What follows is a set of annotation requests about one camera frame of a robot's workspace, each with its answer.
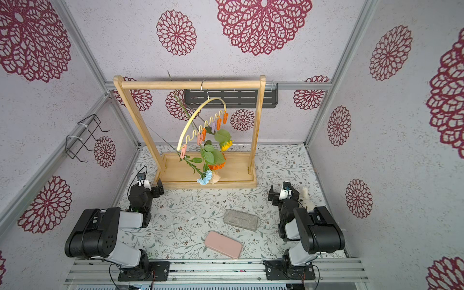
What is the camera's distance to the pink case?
78 cm

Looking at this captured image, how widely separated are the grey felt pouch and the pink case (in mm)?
67

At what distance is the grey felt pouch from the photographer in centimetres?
85
